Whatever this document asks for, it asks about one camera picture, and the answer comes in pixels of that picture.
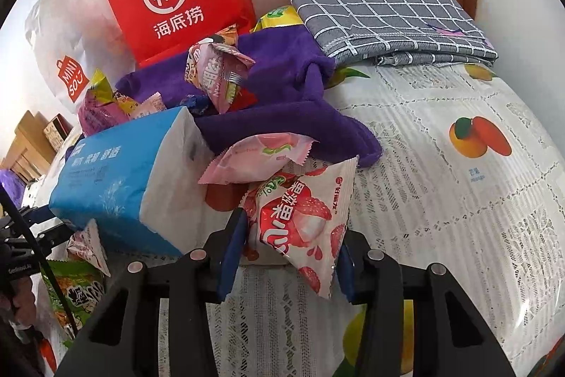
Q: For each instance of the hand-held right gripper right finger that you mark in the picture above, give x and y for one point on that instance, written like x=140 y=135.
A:
x=346 y=280

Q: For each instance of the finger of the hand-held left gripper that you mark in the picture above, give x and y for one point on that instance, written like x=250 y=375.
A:
x=55 y=233
x=42 y=215

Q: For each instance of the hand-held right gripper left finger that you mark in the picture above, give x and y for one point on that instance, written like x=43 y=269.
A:
x=231 y=262

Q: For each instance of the white strawberry snack packet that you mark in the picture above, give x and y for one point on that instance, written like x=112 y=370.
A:
x=300 y=218

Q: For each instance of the small pink snack packet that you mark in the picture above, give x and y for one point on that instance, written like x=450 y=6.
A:
x=88 y=249

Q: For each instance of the purple cloth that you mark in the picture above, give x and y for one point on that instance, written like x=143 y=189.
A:
x=11 y=187

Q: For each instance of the wooden furniture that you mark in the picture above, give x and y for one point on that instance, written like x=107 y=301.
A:
x=22 y=151

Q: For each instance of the blue tissue pack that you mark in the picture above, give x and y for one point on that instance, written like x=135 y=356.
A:
x=110 y=182

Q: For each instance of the patterned cardboard box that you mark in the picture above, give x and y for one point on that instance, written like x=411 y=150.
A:
x=57 y=134

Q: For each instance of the pink peach snack packet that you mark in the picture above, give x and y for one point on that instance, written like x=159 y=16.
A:
x=260 y=156

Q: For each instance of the fruit print bed sheet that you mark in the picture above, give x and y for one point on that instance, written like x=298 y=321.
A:
x=441 y=204

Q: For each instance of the purple pink snack packet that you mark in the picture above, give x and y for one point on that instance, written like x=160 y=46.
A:
x=99 y=107

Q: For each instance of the blue snack packet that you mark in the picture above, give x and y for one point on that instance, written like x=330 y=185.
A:
x=194 y=103

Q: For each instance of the red snack packet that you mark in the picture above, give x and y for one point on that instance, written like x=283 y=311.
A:
x=245 y=98

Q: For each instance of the purple towel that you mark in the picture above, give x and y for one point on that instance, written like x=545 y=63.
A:
x=287 y=94

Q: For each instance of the white plastic shopping bag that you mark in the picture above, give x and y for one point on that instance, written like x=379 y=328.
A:
x=53 y=32

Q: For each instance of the pink panda snack packet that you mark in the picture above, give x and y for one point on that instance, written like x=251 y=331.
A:
x=212 y=76

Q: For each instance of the orange pink snack packet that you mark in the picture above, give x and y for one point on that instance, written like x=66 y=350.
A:
x=226 y=36

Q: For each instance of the yellow green snack packet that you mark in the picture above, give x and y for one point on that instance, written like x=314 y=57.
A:
x=278 y=18

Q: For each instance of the grey checked folded cloth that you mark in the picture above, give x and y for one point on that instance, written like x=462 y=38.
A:
x=388 y=15

